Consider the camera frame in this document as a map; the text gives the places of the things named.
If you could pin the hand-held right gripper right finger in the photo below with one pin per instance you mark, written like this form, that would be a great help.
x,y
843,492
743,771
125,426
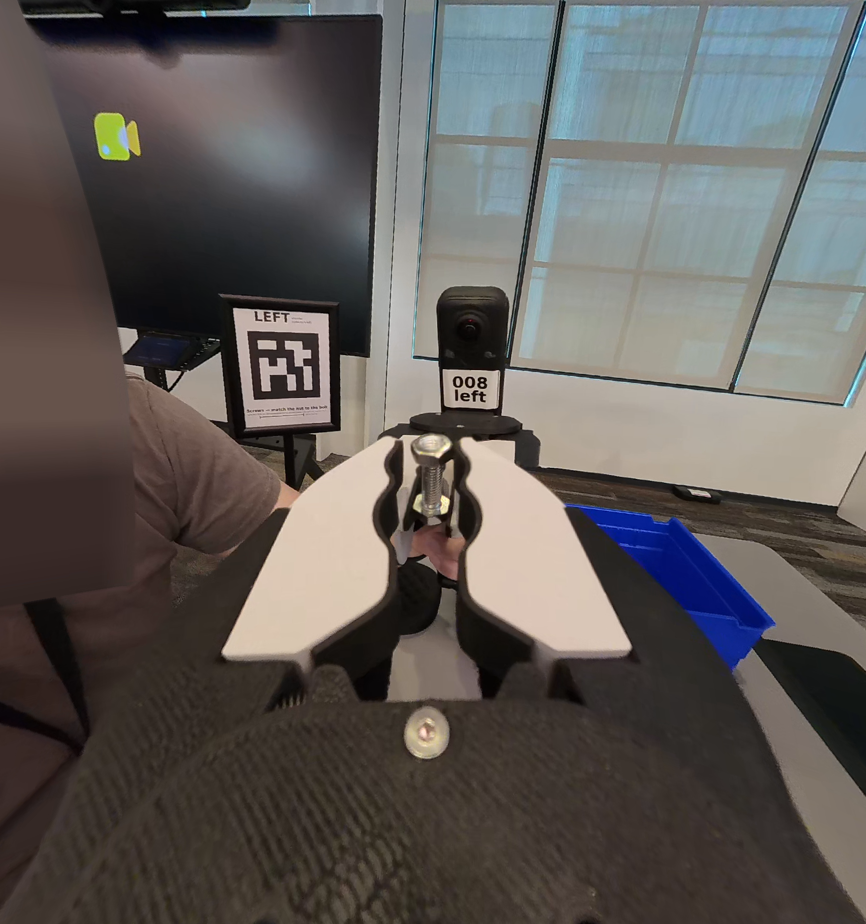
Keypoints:
x,y
548,570

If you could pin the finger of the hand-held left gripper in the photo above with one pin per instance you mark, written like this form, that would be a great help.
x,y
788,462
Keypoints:
x,y
453,523
404,538

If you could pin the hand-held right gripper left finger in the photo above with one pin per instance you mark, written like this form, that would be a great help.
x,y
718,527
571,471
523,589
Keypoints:
x,y
317,570

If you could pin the medium length steel bolt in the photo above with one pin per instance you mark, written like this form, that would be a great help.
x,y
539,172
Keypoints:
x,y
434,480

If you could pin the medium steel hex nut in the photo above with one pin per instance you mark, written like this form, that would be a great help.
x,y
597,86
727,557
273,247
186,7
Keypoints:
x,y
431,447

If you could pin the blue plastic bin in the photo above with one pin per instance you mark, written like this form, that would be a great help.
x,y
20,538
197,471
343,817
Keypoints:
x,y
693,577

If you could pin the person's left forearm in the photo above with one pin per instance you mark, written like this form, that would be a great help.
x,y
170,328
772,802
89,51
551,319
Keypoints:
x,y
291,492

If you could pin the person's left hand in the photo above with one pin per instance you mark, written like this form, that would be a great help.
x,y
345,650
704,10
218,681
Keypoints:
x,y
440,556

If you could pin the person's torso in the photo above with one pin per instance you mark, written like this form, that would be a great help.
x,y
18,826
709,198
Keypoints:
x,y
187,469

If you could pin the black power strip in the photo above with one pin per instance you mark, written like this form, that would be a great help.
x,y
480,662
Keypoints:
x,y
696,494

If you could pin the framed marker sign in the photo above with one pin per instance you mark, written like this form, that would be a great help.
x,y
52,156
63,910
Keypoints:
x,y
281,361

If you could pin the large grid window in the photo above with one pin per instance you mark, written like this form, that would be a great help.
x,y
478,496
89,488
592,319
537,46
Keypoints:
x,y
620,180

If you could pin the small tablet screen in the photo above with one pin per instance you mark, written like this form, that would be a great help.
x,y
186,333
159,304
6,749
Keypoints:
x,y
159,349

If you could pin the black television screen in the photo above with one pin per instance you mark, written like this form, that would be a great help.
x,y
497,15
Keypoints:
x,y
224,216

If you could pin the black video bar camera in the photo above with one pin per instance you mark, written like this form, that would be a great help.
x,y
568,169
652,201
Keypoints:
x,y
137,6

